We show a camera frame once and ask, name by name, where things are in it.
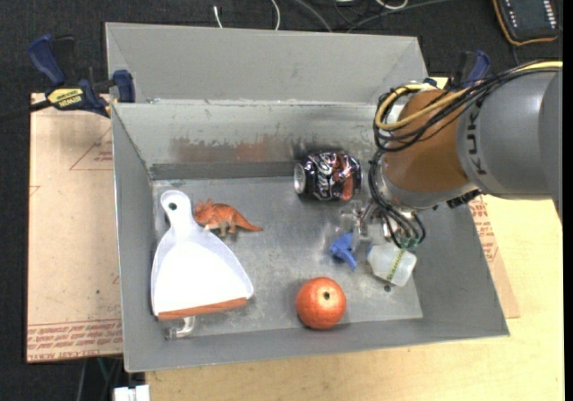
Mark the orange toy fruit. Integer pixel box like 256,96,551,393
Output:
295,276,348,331

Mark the clear spray bottle blue trigger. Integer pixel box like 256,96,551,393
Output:
329,231,418,288

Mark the white dustpan with orange edge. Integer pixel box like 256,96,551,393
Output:
150,189,255,322

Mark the crushed black drink can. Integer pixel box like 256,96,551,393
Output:
293,149,363,203

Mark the orange toy dinosaur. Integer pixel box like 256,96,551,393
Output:
192,198,264,238

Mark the grey metal bin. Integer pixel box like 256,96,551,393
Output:
105,21,510,373

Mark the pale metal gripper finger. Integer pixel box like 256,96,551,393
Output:
338,207,364,235
351,230,372,254

